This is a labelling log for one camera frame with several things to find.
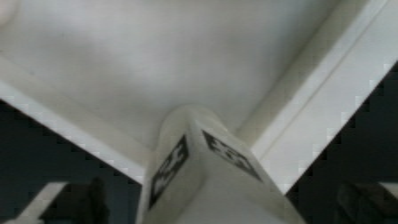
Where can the white U-shaped obstacle fence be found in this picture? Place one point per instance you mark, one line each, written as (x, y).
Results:
(338, 110)

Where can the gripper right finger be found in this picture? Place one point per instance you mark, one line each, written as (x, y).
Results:
(366, 203)

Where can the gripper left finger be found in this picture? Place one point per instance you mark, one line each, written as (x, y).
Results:
(66, 204)

